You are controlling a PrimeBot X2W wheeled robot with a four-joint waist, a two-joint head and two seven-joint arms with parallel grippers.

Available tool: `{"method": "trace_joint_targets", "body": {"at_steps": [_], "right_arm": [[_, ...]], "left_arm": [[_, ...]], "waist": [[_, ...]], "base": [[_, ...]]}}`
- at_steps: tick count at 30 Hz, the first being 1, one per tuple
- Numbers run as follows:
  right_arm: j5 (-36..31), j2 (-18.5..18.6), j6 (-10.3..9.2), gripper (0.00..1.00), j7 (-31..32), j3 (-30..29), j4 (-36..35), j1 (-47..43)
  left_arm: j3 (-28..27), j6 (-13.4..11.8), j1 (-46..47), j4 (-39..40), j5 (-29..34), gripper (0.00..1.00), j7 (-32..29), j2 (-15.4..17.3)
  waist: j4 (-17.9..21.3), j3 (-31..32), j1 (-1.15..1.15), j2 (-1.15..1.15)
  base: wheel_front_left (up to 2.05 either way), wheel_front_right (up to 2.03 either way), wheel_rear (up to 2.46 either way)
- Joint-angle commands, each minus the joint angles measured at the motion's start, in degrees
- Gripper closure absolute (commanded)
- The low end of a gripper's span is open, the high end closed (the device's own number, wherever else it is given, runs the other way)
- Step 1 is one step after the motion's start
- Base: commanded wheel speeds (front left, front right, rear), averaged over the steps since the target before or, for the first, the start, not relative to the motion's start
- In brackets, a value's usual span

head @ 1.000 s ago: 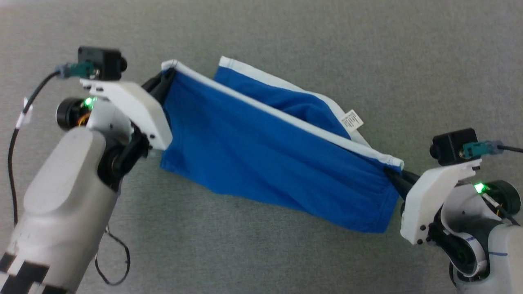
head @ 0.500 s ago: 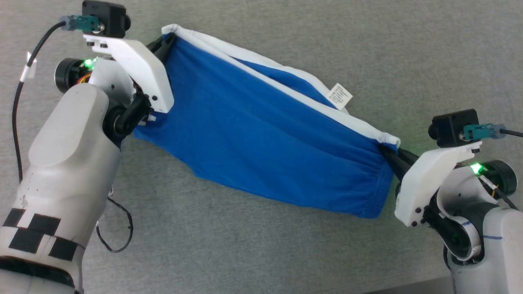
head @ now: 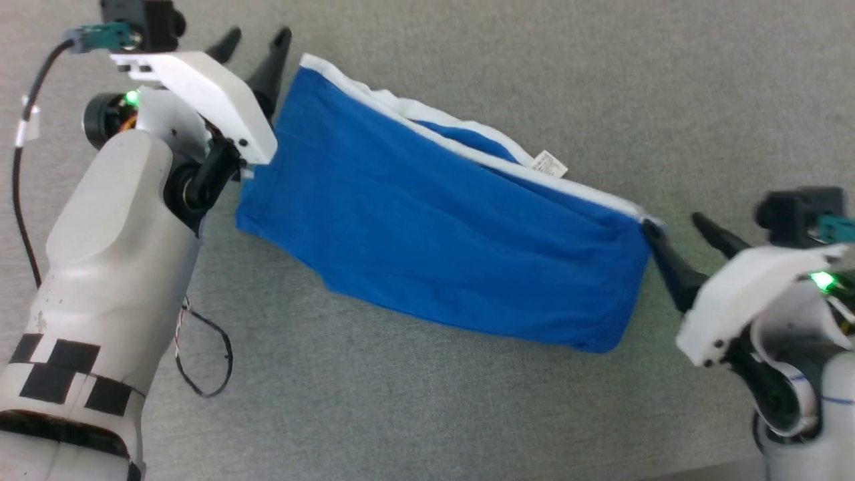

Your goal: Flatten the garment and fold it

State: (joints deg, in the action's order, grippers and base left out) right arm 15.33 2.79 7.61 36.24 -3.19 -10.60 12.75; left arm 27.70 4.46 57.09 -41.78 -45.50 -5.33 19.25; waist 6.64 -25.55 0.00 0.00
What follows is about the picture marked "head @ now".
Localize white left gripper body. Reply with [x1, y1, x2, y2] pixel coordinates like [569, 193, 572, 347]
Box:
[110, 51, 279, 166]

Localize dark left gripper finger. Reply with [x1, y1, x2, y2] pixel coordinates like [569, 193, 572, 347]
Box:
[204, 27, 242, 66]
[245, 27, 293, 122]

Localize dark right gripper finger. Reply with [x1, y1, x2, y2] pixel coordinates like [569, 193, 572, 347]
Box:
[691, 212, 753, 261]
[641, 219, 710, 314]

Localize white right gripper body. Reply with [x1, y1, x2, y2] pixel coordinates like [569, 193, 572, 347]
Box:
[675, 243, 850, 369]

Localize blue shorts with white trim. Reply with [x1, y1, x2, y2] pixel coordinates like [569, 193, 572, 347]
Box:
[235, 53, 663, 354]

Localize grey fabric sofa cushion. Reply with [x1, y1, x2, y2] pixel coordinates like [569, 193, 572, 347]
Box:
[0, 0, 855, 481]

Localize black cable with teal plug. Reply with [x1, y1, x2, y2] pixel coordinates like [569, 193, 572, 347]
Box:
[815, 214, 855, 245]
[10, 22, 138, 289]

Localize thin looped black wire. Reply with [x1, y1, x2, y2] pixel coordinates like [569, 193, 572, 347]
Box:
[174, 299, 234, 399]

